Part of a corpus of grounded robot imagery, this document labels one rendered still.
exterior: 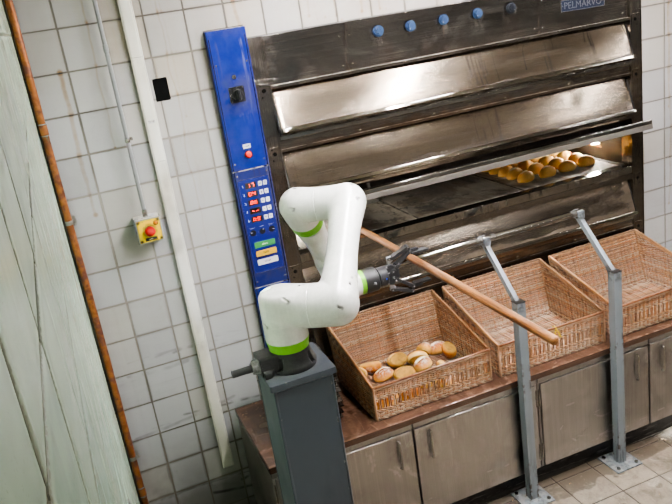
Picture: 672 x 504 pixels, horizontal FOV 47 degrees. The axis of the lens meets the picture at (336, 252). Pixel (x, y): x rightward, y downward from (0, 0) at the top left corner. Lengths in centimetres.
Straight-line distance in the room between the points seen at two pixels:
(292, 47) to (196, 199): 72
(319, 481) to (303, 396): 30
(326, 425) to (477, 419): 111
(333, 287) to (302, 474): 60
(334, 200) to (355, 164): 91
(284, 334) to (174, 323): 111
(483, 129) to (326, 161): 77
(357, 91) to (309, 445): 157
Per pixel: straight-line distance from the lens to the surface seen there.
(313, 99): 322
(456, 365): 322
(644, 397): 387
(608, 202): 411
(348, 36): 327
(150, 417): 340
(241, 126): 310
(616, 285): 343
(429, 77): 343
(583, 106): 390
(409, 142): 342
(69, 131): 303
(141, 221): 303
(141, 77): 302
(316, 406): 231
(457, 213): 359
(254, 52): 313
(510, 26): 365
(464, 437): 333
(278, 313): 219
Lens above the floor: 224
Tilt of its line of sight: 19 degrees down
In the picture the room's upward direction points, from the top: 9 degrees counter-clockwise
